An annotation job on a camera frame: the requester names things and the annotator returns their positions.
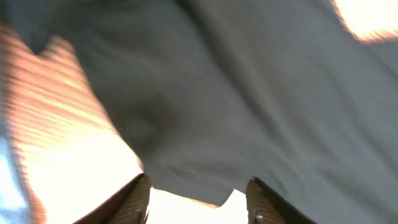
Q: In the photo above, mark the black t-shirt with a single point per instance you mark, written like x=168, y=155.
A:
x=211, y=93

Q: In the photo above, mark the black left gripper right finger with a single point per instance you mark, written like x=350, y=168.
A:
x=266, y=206

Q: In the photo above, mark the folded light blue jeans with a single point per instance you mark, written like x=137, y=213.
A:
x=15, y=208

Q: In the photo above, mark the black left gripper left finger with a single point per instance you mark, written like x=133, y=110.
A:
x=127, y=206

